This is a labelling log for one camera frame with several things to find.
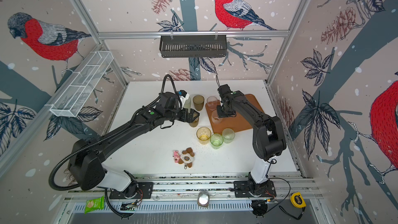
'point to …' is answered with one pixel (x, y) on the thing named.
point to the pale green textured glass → (228, 135)
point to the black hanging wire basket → (193, 46)
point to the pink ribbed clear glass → (212, 101)
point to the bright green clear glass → (216, 140)
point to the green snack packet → (94, 205)
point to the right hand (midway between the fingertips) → (221, 115)
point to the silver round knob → (203, 198)
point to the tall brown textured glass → (198, 100)
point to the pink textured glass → (215, 117)
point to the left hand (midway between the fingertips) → (193, 113)
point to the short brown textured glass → (195, 123)
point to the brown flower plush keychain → (187, 157)
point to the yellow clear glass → (203, 134)
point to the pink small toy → (176, 156)
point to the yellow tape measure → (297, 200)
